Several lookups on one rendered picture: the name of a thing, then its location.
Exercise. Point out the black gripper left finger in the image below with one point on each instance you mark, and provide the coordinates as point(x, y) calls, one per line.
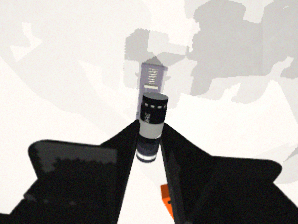
point(110, 161)

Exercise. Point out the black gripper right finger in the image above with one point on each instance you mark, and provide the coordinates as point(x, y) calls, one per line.
point(192, 173)

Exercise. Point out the black and grey battery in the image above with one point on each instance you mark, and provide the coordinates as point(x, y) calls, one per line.
point(152, 117)

